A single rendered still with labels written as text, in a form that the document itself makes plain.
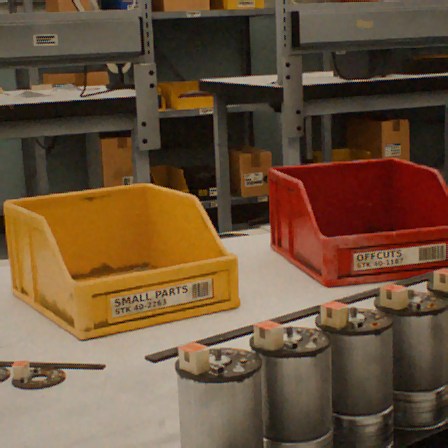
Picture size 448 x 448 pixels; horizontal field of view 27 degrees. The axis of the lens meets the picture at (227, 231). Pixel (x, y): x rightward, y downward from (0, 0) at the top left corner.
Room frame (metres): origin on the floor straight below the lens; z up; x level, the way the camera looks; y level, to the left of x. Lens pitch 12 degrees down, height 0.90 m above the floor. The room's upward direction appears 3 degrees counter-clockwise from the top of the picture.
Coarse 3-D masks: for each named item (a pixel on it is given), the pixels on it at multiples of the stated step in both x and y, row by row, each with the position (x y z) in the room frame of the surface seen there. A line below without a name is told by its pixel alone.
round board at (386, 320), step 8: (360, 312) 0.30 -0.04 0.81; (368, 312) 0.30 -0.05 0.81; (376, 312) 0.29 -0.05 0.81; (384, 312) 0.30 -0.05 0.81; (320, 320) 0.29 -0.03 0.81; (368, 320) 0.29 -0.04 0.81; (376, 320) 0.29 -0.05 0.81; (384, 320) 0.29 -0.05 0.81; (392, 320) 0.29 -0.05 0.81; (320, 328) 0.29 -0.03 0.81; (328, 328) 0.28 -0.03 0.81; (336, 328) 0.28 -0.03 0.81; (344, 328) 0.28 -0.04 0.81; (352, 328) 0.28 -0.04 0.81; (360, 328) 0.28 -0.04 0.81; (368, 328) 0.28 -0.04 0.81; (376, 328) 0.28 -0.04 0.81; (384, 328) 0.28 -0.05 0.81
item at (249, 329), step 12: (420, 276) 0.34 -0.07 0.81; (432, 276) 0.34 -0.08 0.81; (336, 300) 0.31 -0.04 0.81; (348, 300) 0.31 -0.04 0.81; (360, 300) 0.31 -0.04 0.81; (300, 312) 0.30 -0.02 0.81; (312, 312) 0.30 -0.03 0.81; (252, 324) 0.29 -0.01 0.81; (216, 336) 0.28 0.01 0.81; (228, 336) 0.28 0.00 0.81; (240, 336) 0.28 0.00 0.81; (156, 360) 0.26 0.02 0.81
